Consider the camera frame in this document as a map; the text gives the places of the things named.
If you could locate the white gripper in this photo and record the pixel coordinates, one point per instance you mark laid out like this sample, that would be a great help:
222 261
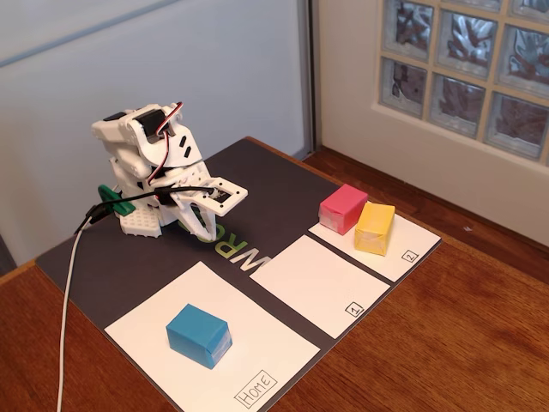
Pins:
191 215

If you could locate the green table clamp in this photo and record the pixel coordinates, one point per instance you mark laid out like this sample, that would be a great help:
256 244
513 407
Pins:
115 202

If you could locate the white paper marked 1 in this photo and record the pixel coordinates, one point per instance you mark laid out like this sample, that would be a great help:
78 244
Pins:
317 283

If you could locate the yellow paper box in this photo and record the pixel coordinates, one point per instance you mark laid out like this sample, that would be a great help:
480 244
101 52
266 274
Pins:
374 229

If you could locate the white paper marked HOME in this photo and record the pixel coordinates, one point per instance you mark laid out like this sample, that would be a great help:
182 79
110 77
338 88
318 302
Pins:
257 343

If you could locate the black printed work mat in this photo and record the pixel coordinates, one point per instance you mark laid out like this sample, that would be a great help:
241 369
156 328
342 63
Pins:
128 266

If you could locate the pink red paper box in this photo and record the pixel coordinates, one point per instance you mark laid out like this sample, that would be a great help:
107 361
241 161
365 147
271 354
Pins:
343 206

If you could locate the blue paper box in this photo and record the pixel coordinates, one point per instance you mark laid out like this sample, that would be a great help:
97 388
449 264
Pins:
197 335

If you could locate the white paper marked 2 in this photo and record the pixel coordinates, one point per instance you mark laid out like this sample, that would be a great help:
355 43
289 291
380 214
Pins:
412 240

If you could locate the glass block window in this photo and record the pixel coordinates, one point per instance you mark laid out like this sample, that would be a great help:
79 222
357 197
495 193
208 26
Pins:
463 68

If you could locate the grey metal door frame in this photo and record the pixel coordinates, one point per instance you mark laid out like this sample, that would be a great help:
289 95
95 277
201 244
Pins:
309 77

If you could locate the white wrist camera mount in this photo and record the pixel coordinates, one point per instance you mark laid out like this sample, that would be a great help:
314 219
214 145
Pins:
233 199

